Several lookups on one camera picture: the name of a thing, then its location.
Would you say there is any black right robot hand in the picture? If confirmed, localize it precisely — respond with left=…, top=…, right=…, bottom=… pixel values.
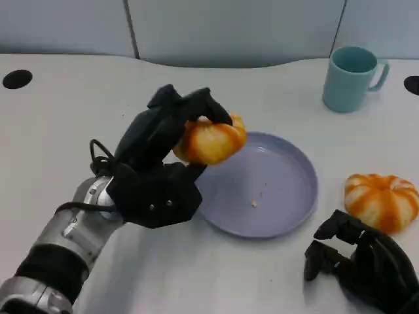
left=303, top=209, right=419, bottom=314

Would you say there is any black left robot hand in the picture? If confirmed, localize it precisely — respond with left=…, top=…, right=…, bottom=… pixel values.
left=113, top=84, right=234, bottom=183

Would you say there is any orange white toy bread roll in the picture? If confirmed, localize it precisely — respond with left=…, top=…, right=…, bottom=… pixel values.
left=344, top=173, right=419, bottom=235
left=172, top=113, right=247, bottom=166

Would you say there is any lilac plate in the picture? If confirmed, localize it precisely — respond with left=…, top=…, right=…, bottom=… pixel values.
left=195, top=131, right=319, bottom=239

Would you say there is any pale green mug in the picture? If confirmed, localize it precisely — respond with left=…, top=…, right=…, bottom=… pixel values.
left=322, top=46, right=391, bottom=114

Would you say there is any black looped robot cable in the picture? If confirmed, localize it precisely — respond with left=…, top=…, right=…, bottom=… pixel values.
left=88, top=139, right=120, bottom=179

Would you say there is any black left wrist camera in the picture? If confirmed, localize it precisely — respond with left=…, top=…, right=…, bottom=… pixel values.
left=109, top=162, right=203, bottom=229

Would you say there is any black thin robot cable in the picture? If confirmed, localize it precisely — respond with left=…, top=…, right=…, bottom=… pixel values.
left=54, top=201, right=117, bottom=215

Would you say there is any black table cable hole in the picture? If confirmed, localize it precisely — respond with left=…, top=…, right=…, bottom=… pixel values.
left=1, top=69, right=33, bottom=90
left=403, top=75, right=419, bottom=96

